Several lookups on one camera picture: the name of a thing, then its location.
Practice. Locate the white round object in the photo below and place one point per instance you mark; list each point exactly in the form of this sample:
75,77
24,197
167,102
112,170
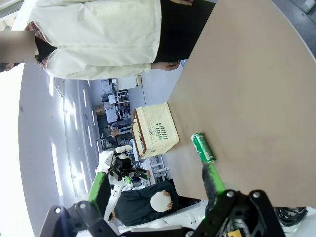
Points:
159,201

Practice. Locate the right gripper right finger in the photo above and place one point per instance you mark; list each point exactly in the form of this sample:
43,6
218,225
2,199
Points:
213,182

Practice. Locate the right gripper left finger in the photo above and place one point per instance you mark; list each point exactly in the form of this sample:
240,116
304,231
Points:
98,192

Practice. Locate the person right hand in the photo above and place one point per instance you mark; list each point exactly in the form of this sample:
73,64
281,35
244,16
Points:
164,66

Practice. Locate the person in cream jacket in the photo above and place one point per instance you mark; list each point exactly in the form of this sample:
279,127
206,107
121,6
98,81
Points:
98,37

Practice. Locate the person in black clothes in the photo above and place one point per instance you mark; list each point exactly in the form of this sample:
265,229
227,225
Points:
138,205

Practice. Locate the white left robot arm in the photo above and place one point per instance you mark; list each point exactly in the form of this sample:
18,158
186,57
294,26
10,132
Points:
105,160

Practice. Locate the person right forearm cream sleeve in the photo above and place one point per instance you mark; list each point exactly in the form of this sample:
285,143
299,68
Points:
123,71

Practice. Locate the brown cardboard box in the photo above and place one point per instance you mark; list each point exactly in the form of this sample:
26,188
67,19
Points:
100,109

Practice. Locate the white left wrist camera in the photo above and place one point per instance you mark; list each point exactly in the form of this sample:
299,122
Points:
123,148

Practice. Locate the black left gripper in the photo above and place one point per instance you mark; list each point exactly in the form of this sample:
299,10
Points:
122,165

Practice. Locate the green drink can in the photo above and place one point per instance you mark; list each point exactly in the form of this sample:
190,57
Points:
202,148
161,135

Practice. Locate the person left hand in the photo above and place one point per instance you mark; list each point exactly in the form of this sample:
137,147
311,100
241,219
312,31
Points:
182,2

